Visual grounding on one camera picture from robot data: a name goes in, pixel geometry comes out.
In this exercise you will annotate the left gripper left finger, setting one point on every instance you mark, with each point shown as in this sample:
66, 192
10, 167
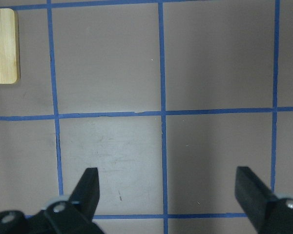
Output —
65, 215

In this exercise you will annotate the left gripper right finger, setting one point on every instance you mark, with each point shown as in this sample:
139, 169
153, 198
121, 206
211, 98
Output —
268, 213

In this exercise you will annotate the wooden mug tree stand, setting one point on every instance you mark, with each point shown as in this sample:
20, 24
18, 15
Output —
9, 47

